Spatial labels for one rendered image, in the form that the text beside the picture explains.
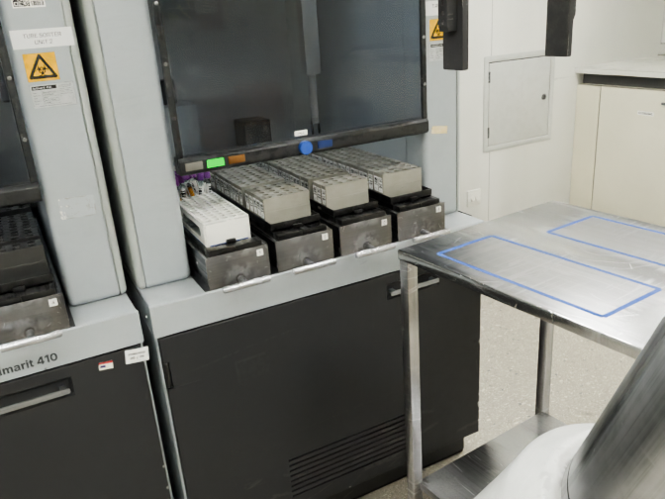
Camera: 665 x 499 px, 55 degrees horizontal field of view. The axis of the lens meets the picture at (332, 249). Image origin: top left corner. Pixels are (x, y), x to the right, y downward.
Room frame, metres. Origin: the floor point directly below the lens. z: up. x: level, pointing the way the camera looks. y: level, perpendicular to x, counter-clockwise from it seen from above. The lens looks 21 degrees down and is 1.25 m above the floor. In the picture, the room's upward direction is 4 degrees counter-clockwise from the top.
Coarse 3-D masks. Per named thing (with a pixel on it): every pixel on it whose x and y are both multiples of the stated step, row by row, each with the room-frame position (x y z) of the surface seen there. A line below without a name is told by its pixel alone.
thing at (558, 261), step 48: (432, 240) 1.16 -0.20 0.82; (480, 240) 1.14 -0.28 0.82; (528, 240) 1.12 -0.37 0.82; (576, 240) 1.10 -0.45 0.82; (624, 240) 1.08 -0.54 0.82; (480, 288) 0.94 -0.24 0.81; (528, 288) 0.90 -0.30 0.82; (576, 288) 0.89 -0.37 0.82; (624, 288) 0.88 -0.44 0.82; (624, 336) 0.74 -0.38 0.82; (528, 432) 1.25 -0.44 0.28; (432, 480) 1.11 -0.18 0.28; (480, 480) 1.10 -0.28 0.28
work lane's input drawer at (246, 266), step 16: (192, 240) 1.29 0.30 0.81; (240, 240) 1.25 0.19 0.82; (256, 240) 1.24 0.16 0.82; (192, 256) 1.27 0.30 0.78; (208, 256) 1.19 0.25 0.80; (224, 256) 1.20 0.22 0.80; (240, 256) 1.21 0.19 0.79; (256, 256) 1.23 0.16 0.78; (208, 272) 1.18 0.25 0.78; (224, 272) 1.19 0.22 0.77; (240, 272) 1.21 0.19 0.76; (256, 272) 1.23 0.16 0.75; (224, 288) 1.15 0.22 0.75; (240, 288) 1.16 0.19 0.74
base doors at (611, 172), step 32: (576, 96) 3.31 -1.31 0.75; (608, 96) 3.13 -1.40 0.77; (640, 96) 2.97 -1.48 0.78; (576, 128) 3.30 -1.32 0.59; (608, 128) 3.12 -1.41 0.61; (640, 128) 2.96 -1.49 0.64; (576, 160) 3.28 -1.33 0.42; (608, 160) 3.11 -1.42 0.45; (640, 160) 2.94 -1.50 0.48; (576, 192) 3.27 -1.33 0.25; (608, 192) 3.09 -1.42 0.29; (640, 192) 2.92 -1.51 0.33
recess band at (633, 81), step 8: (584, 80) 3.32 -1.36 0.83; (592, 80) 3.28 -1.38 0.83; (600, 80) 3.24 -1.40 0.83; (608, 80) 3.19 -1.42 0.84; (616, 80) 3.15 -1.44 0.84; (624, 80) 3.11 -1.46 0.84; (632, 80) 3.07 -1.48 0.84; (640, 80) 3.03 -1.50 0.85; (648, 80) 2.99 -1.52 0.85; (656, 80) 2.96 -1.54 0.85; (664, 80) 2.92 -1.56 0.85; (664, 88) 2.92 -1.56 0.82
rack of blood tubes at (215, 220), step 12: (180, 204) 1.39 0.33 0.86; (192, 204) 1.39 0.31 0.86; (204, 204) 1.38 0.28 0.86; (216, 204) 1.37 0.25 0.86; (228, 204) 1.37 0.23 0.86; (192, 216) 1.29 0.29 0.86; (204, 216) 1.28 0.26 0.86; (216, 216) 1.27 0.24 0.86; (228, 216) 1.27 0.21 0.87; (240, 216) 1.26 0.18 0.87; (192, 228) 1.38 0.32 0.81; (204, 228) 1.22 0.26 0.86; (216, 228) 1.23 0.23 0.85; (228, 228) 1.24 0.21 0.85; (240, 228) 1.25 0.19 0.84; (204, 240) 1.23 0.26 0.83; (216, 240) 1.23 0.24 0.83
